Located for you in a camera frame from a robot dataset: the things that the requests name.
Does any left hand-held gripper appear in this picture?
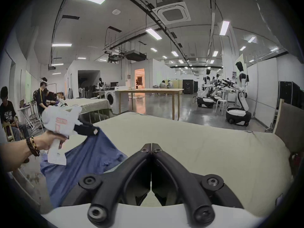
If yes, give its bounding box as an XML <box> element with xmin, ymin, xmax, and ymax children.
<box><xmin>41</xmin><ymin>104</ymin><xmax>100</xmax><ymax>166</ymax></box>

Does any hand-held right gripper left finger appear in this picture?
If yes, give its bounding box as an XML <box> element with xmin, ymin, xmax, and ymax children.
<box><xmin>59</xmin><ymin>143</ymin><xmax>152</xmax><ymax>228</ymax></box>

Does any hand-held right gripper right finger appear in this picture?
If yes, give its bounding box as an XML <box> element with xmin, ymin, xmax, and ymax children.
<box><xmin>152</xmin><ymin>143</ymin><xmax>245</xmax><ymax>228</ymax></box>

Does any blue shirt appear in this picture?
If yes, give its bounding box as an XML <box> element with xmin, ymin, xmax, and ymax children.
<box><xmin>40</xmin><ymin>127</ymin><xmax>129</xmax><ymax>209</ymax></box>

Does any person's left forearm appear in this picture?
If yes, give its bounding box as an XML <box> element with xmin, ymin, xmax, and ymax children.
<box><xmin>0</xmin><ymin>136</ymin><xmax>40</xmax><ymax>173</ymax></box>

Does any person's left hand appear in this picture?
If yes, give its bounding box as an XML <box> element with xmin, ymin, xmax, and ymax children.
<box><xmin>35</xmin><ymin>130</ymin><xmax>68</xmax><ymax>151</ymax></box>

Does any bed with beige sheet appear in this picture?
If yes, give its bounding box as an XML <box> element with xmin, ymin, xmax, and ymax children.
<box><xmin>64</xmin><ymin>98</ymin><xmax>112</xmax><ymax>124</ymax></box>
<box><xmin>40</xmin><ymin>112</ymin><xmax>294</xmax><ymax>223</ymax></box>

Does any white washing machine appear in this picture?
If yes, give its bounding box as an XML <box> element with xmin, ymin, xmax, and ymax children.
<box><xmin>104</xmin><ymin>90</ymin><xmax>130</xmax><ymax>115</ymax></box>

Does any white folding table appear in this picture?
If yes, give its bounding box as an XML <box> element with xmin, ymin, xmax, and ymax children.
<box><xmin>17</xmin><ymin>103</ymin><xmax>39</xmax><ymax>130</ymax></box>

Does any long wooden table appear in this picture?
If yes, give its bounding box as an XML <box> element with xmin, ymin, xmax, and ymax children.
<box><xmin>115</xmin><ymin>88</ymin><xmax>185</xmax><ymax>121</ymax></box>

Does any white and black robot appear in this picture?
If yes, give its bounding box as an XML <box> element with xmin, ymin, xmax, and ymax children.
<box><xmin>225</xmin><ymin>61</ymin><xmax>252</xmax><ymax>127</ymax></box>
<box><xmin>197</xmin><ymin>69</ymin><xmax>216</xmax><ymax>108</ymax></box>

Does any wooden chair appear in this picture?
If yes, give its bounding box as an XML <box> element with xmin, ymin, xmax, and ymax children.
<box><xmin>2</xmin><ymin>124</ymin><xmax>16</xmax><ymax>142</ymax></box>

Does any white round stool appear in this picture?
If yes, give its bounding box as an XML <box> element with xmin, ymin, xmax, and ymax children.
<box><xmin>215</xmin><ymin>99</ymin><xmax>228</xmax><ymax>115</ymax></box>

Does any black cabinet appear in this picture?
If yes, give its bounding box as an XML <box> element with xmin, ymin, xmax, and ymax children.
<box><xmin>182</xmin><ymin>79</ymin><xmax>198</xmax><ymax>95</ymax></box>
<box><xmin>278</xmin><ymin>81</ymin><xmax>302</xmax><ymax>110</ymax></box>

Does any brown padded headboard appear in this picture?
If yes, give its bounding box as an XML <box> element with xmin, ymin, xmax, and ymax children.
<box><xmin>273</xmin><ymin>99</ymin><xmax>304</xmax><ymax>154</ymax></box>

